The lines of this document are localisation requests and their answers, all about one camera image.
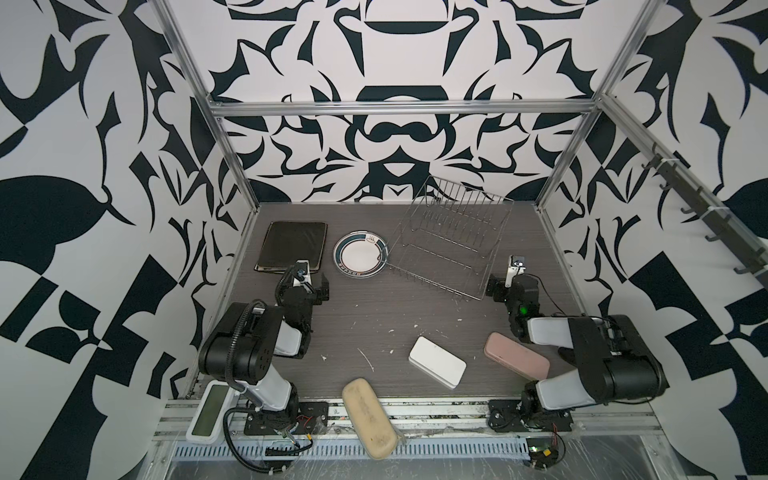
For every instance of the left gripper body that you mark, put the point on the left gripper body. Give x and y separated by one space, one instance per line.
315 294

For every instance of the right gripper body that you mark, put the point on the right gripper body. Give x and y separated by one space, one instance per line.
503 294

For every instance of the black square plate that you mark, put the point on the black square plate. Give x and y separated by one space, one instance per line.
287 242

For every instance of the white round plate front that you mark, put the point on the white round plate front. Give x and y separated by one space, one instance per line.
360 254

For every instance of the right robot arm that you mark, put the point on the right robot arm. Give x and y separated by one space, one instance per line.
571 361

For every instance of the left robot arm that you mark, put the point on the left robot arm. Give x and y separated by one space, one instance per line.
240 349

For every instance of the white rectangular case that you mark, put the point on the white rectangular case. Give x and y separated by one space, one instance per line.
436 362

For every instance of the white display box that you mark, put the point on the white display box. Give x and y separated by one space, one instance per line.
206 427

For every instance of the beige oblong case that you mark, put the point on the beige oblong case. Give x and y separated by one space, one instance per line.
369 419

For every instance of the small circuit board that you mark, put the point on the small circuit board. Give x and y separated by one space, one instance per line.
545 452

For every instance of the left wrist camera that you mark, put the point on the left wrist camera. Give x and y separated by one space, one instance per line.
301 273

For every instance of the wire dish rack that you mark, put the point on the wire dish rack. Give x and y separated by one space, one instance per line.
449 237

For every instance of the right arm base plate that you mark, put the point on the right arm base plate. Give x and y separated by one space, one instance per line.
508 415

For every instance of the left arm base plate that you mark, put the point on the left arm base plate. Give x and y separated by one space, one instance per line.
301 418

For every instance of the slotted cable duct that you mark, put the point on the slotted cable duct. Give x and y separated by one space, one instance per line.
507 448

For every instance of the wall hook rail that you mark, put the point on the wall hook rail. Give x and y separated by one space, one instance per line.
701 204

